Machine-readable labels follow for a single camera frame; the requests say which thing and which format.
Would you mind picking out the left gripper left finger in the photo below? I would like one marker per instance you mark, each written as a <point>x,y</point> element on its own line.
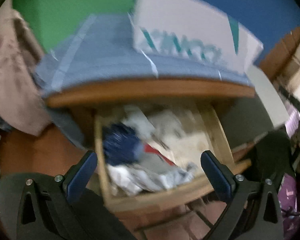
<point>45,210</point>

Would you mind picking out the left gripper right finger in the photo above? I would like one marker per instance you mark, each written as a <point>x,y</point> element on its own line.
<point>252,208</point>

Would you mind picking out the navy patterned underwear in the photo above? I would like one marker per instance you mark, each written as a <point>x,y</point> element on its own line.
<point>121,145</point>

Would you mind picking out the grey white underwear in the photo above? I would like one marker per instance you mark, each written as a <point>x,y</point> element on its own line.
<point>133,179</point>

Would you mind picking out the wooden drawer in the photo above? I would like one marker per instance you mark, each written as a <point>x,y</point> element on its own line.
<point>149,155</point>

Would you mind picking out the red underwear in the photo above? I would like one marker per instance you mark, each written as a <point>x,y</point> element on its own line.
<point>149,149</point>

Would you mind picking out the wooden nightstand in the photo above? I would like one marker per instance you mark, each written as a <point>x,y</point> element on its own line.
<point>82,99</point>

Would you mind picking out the wooden wardrobe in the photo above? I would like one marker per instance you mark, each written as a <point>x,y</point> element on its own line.
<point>275,61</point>

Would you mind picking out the beige floral curtain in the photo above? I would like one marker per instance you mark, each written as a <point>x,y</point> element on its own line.
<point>21,105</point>

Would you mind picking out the blue checked cloth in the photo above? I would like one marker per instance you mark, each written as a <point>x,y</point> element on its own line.
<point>101,49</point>

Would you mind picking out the green foam mat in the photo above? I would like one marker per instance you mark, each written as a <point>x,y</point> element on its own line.
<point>54,20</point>

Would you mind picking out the blue foam mat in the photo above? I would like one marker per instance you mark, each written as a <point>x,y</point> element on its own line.
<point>268,20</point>

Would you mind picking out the white XINCCI shoe box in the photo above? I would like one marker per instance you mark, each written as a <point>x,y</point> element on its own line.
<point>193,30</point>

